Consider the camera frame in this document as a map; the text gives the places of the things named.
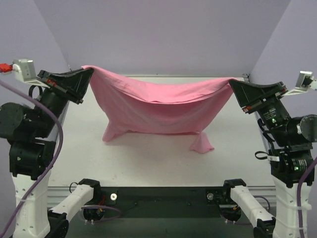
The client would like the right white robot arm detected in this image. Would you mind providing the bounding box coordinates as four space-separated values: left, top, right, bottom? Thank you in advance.
223 79 317 238

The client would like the aluminium frame rail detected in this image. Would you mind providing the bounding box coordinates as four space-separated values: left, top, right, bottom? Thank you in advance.
244 74 278 191

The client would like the pink t-shirt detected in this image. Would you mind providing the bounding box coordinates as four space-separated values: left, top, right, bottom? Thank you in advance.
83 65 233 154

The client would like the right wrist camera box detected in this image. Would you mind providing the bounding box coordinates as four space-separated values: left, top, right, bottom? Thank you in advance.
287 70 317 95

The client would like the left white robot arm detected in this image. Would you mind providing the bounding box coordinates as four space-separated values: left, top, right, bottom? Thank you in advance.
0 68 102 238

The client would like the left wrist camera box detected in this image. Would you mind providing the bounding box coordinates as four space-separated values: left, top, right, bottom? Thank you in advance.
0 59 45 87

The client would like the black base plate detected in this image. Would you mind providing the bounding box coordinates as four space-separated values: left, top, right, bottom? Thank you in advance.
74 185 251 219

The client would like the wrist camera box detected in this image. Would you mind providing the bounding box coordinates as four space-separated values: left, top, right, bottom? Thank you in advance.
0 59 45 87
287 70 317 95

